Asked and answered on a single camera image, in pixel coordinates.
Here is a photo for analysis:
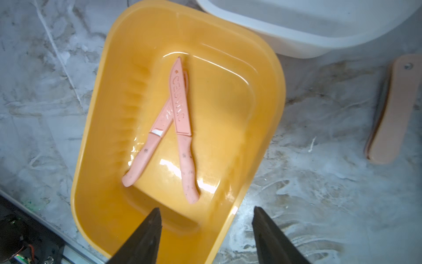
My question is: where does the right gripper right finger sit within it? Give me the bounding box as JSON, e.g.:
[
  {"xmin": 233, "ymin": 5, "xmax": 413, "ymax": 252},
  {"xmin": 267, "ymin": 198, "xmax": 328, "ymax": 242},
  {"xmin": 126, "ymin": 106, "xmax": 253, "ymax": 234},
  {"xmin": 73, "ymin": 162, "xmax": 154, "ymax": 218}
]
[{"xmin": 252, "ymin": 206, "xmax": 309, "ymax": 264}]

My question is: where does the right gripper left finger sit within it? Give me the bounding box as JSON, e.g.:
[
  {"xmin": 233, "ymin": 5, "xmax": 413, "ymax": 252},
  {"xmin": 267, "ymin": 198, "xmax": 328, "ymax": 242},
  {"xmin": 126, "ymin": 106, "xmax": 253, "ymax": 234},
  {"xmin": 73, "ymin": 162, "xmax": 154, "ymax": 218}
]
[{"xmin": 107, "ymin": 207, "xmax": 163, "ymax": 264}]

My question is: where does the long pink fruit knife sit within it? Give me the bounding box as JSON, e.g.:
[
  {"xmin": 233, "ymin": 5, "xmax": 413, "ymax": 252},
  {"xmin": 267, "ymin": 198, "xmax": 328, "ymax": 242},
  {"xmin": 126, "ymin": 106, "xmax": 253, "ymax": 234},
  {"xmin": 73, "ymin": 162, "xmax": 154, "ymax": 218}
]
[{"xmin": 121, "ymin": 70, "xmax": 190, "ymax": 188}]

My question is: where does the yellow storage box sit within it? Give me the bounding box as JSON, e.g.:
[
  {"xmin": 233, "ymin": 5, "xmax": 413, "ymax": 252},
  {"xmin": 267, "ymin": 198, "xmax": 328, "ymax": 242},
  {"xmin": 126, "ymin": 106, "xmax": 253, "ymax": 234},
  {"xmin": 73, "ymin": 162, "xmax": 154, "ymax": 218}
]
[{"xmin": 71, "ymin": 1, "xmax": 286, "ymax": 264}]

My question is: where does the white storage box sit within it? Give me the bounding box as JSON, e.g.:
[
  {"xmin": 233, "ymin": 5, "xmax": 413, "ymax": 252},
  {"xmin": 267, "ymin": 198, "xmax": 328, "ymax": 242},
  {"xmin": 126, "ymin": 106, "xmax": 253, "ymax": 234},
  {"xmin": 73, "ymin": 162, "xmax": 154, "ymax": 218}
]
[{"xmin": 197, "ymin": 1, "xmax": 422, "ymax": 59}]

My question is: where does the pink folding knife left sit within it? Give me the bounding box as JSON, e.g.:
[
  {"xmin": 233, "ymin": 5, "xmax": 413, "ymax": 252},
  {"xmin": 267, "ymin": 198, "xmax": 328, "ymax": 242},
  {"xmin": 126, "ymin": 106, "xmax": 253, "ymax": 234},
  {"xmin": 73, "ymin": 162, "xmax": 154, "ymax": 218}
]
[{"xmin": 365, "ymin": 54, "xmax": 422, "ymax": 165}]

